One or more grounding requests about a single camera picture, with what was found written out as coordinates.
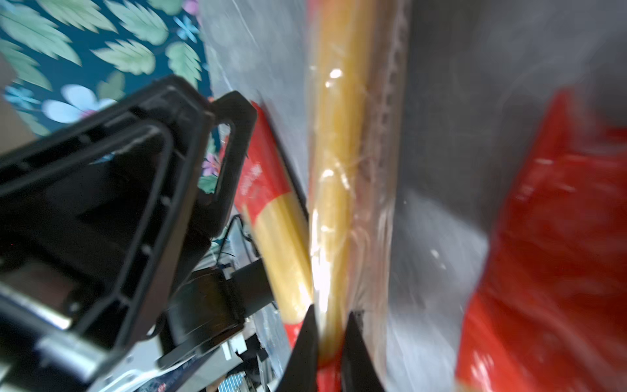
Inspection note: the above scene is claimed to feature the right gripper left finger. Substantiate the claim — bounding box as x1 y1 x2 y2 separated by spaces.
275 305 318 392

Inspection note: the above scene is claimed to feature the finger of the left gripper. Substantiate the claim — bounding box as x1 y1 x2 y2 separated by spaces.
195 91 257 238

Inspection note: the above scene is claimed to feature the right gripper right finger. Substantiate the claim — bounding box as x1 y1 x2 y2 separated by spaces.
341 312 385 392

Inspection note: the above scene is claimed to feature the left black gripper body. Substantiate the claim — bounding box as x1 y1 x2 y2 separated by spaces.
1 76 216 382

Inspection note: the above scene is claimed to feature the red spaghetti package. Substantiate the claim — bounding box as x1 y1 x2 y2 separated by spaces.
234 102 314 346
307 1 412 391

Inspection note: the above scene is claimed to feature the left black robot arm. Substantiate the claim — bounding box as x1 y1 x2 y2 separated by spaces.
1 75 257 391

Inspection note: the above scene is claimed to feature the red macaroni bag left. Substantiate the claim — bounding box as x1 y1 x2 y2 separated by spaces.
455 88 626 391

